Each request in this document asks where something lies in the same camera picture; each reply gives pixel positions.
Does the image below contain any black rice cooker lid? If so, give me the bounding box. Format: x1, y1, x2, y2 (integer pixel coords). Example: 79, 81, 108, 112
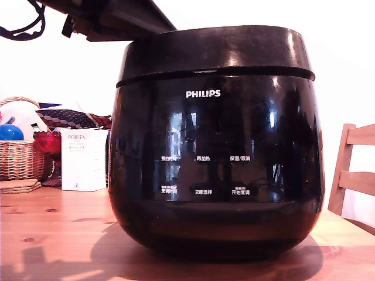
115, 25, 316, 89

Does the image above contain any black Philips rice cooker body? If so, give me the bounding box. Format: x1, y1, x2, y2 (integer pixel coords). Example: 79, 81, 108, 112
107, 73, 326, 262

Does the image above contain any white Porlex box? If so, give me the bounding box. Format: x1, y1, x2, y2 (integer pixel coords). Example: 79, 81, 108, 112
60, 128, 110, 192

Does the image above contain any red patterned fabric bag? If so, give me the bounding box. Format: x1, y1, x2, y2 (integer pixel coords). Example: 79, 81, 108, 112
34, 108, 113, 132

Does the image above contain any red glass bowl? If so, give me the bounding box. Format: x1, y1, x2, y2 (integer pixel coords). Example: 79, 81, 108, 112
32, 131, 62, 187

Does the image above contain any wooden chair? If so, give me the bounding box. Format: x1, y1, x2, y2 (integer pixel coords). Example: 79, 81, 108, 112
327, 123, 375, 227

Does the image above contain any wicker basket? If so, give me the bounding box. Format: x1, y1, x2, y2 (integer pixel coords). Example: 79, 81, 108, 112
0, 96, 45, 182

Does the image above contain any blue ball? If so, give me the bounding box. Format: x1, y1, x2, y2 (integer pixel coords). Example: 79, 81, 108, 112
0, 124, 25, 142

